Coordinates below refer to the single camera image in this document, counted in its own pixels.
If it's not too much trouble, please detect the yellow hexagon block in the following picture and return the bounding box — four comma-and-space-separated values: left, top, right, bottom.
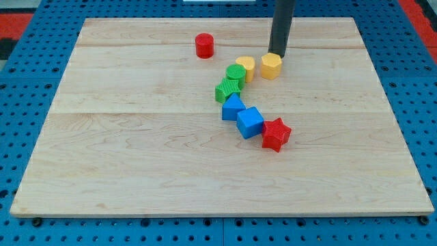
261, 53, 282, 80

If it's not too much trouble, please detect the blue triangle block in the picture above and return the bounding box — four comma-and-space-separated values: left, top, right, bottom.
221, 93, 246, 121

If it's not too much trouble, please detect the blue cube block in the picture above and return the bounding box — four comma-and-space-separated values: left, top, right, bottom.
236, 107, 264, 139

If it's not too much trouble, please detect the green star block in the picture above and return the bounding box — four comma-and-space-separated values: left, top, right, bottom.
215, 78, 241, 103

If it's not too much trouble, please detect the green cylinder block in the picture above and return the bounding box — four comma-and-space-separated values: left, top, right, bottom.
225, 64, 246, 89

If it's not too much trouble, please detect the red star block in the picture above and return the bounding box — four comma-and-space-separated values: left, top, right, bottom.
262, 118, 292, 152

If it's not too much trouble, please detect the yellow heart block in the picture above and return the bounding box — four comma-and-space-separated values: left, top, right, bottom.
236, 56, 255, 83

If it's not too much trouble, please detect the red cylinder block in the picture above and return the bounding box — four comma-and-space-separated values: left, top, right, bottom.
195, 33, 214, 59

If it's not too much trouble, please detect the light wooden board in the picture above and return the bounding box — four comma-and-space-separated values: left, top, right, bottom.
10, 17, 434, 218

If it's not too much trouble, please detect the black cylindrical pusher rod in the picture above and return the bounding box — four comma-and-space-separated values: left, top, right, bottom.
268, 0, 296, 58

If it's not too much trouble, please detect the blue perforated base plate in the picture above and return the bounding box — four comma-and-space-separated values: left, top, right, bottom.
1, 1, 436, 245

